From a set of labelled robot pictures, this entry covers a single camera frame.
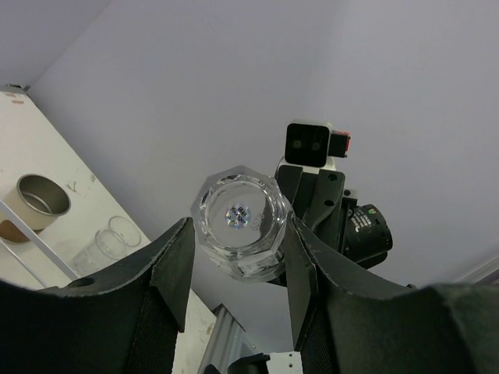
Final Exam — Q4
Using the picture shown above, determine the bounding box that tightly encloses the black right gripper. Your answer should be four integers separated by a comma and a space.
275, 164, 393, 287

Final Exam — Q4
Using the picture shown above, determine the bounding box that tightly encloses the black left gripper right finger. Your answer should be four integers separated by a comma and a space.
282, 218, 498, 373

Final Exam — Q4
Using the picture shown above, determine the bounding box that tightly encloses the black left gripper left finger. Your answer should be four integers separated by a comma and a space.
1, 217, 194, 373

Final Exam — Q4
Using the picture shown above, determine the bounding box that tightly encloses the small clear glass cup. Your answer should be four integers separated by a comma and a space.
70, 216, 142, 277

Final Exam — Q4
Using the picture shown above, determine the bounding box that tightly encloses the clear glass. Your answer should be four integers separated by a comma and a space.
190, 165, 292, 283

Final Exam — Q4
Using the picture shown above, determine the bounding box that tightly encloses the beige and brown ceramic cup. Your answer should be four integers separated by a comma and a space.
1, 174, 71, 234

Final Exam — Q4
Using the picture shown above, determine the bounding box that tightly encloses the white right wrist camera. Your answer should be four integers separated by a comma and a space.
279, 119, 351, 174

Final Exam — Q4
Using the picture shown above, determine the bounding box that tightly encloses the aluminium mounting rail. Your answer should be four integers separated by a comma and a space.
198, 304, 259, 373

